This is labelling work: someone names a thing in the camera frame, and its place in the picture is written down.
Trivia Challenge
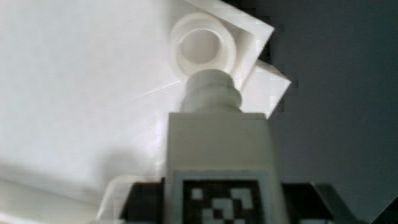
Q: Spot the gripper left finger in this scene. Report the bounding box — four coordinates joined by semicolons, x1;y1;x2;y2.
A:
95;176;164;224

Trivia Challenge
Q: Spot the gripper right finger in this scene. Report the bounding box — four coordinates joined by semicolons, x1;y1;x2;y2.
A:
283;182;369;224

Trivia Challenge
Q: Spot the white square tabletop part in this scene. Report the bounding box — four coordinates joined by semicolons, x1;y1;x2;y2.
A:
0;0;290;224

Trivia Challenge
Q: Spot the white table leg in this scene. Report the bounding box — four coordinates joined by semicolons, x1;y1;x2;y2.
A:
164;70;290;224

